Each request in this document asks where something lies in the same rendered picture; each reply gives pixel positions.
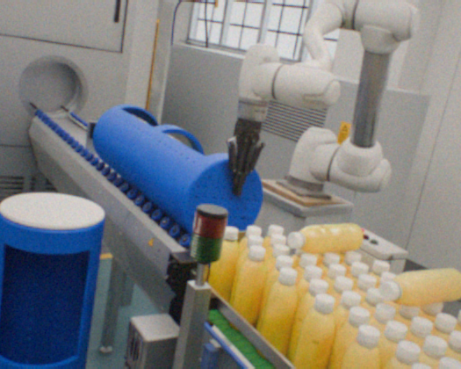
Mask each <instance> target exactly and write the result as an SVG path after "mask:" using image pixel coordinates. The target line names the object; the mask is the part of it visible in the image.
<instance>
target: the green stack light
mask: <svg viewBox="0 0 461 369"><path fill-rule="evenodd" d="M224 238H225V236H224V237H222V238H204V237H201V236H199V235H196V234H195V233H194V232H193V231H192V233H191V242H190V248H189V256H190V257H191V258H192V259H194V260H197V261H199V262H202V263H216V262H218V261H219V260H220V256H221V251H222V246H223V242H224Z"/></svg>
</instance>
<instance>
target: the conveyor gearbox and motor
mask: <svg viewBox="0 0 461 369"><path fill-rule="evenodd" d="M129 325H130V326H129V332H128V338H127V345H126V354H125V356H124V359H125V360H126V361H125V363H124V364H123V369H172V366H173V362H174V357H175V351H176V342H177V337H178V331H179V327H178V326H177V324H176V323H175V321H174V320H173V318H172V317H171V316H170V315H169V314H168V313H163V314H155V315H143V316H141V317H134V318H132V319H131V321H130V322H129Z"/></svg>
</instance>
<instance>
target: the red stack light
mask: <svg viewBox="0 0 461 369"><path fill-rule="evenodd" d="M227 219H228V216H227V217H226V218H223V219H213V218H209V217H205V216H203V215H201V214H199V213H198V212H197V211H196V212H195V217H194V223H193V228H192V231H193V232H194V233H195V234H196V235H199V236H201V237H204V238H222V237H224V236H225V233H226V228H227Z"/></svg>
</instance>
